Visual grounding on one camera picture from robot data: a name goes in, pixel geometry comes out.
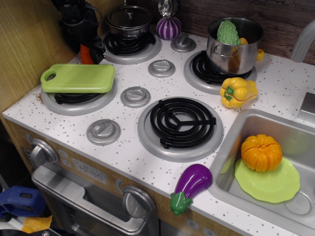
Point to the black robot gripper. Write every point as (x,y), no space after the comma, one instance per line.
(79,25)

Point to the orange toy carrot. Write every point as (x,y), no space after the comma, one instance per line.
(85,55)

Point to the green plastic cutting board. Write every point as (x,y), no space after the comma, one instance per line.
(78,78)

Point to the back left black burner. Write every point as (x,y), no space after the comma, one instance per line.
(128,52)

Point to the black burner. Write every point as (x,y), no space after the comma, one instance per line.
(76,109)
(203,78)
(180,129)
(128,52)

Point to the dark lidded cooking pot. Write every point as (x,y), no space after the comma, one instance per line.
(129,22)

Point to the front left black burner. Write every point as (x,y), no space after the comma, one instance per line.
(76,109)

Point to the silver stovetop knob middle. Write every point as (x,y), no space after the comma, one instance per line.
(135,97)

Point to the silver stovetop knob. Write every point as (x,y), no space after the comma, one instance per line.
(183,44)
(135,97)
(161,68)
(103,132)

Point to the silver stovetop knob upper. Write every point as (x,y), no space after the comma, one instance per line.
(161,68)

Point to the purple white striped toy onion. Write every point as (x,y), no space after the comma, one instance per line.
(169,27)

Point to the silver stovetop knob front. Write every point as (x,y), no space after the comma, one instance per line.
(103,132)

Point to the hanging silver spoon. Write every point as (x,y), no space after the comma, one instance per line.
(167,8)

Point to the silver stovetop knob back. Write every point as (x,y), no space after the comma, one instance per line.
(183,44)

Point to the back right black burner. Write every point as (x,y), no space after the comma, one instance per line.
(203,78)

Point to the front right black burner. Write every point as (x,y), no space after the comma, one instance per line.
(180,129)

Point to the silver oven knob left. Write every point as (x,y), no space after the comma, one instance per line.
(42,153)

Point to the silver oven knob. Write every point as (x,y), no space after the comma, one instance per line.
(42,153)
(137,203)

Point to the green toy bitter gourd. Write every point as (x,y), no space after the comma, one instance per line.
(227,33)

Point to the stainless steel pot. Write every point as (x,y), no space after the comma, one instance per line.
(234,59)

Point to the yellow toy bell pepper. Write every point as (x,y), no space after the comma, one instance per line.
(236,91)

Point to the orange toy inside pot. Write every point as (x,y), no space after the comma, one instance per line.
(243,41)

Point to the silver oven knob right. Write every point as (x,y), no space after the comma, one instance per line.
(137,203)

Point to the purple toy eggplant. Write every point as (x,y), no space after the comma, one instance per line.
(195,179)

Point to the yellow toy behind pot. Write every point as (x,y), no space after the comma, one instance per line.
(260,55)

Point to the yellow cloth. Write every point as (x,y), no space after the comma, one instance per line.
(36,224)

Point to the orange toy pumpkin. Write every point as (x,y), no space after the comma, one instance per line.
(261,153)

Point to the grey toy faucet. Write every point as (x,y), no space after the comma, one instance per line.
(303,43)

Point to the silver toy sink basin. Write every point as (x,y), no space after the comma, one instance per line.
(298,146)

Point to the light green plastic plate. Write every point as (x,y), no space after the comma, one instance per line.
(275,186)

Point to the silver oven door handle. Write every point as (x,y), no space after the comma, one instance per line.
(86,209)

